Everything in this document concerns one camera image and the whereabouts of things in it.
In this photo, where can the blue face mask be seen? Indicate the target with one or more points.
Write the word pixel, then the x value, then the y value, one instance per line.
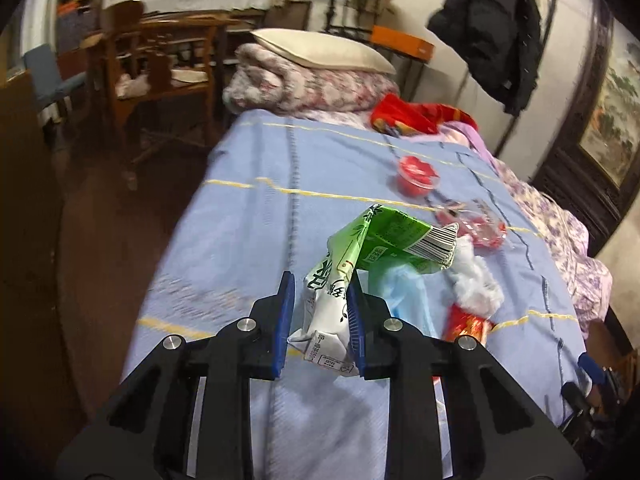
pixel 400 295

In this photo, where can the orange box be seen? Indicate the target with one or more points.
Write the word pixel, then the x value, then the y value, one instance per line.
pixel 400 42

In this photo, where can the stacked cardboard boxes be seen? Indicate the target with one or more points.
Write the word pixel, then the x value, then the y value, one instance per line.
pixel 80 5

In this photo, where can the red jelly cup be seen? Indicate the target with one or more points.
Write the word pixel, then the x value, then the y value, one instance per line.
pixel 417 172

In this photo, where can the purple floral duvet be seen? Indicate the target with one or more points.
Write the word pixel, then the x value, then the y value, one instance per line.
pixel 560 240

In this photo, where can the red blanket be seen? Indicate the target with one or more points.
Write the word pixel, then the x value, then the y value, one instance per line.
pixel 405 115

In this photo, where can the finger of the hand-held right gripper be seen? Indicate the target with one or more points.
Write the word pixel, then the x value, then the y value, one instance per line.
pixel 577 397
pixel 592 372

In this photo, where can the white pillow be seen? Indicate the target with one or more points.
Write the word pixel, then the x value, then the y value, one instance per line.
pixel 320 52

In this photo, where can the black metal side stand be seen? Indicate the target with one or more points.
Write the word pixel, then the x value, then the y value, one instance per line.
pixel 415 77

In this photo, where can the white crumpled tissue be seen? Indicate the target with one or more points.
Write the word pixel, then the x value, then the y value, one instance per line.
pixel 475 285

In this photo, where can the dark picture frame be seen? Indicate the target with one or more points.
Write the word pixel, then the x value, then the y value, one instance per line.
pixel 292 17

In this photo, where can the green white drink carton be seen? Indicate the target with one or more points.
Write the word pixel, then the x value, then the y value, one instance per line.
pixel 325 285

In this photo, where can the clear red plastic wrapper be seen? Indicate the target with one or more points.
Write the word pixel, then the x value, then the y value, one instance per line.
pixel 480 230

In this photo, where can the black jacket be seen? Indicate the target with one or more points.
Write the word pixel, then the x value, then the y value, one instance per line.
pixel 490 25

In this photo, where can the floral folded quilt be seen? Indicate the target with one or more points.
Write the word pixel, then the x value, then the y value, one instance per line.
pixel 300 91

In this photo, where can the purple garment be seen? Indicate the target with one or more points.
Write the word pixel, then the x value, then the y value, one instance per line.
pixel 467 135

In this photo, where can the wooden cabinet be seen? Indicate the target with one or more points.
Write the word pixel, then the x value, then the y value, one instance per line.
pixel 20 160

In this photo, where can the wooden chair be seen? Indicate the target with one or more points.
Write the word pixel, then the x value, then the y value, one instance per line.
pixel 122 20

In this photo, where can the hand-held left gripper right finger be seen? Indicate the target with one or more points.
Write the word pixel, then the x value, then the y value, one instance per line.
pixel 357 330

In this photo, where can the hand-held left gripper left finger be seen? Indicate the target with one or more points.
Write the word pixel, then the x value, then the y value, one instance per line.
pixel 280 325

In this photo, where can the red shiny wrapper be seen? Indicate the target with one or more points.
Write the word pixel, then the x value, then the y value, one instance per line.
pixel 465 325

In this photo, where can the blue chair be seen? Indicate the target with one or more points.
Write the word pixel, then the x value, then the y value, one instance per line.
pixel 42 75

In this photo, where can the carved wooden framed painting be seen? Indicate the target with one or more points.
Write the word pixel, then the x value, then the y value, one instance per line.
pixel 615 110

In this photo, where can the blue striped bed sheet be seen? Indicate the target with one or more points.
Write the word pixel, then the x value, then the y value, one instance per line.
pixel 240 240

